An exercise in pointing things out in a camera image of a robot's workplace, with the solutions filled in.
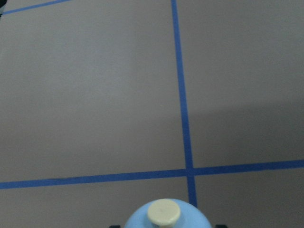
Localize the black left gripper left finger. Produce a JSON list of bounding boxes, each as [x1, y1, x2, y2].
[[109, 225, 122, 228]]

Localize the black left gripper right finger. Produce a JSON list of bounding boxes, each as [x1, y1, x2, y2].
[[214, 224, 225, 228]]

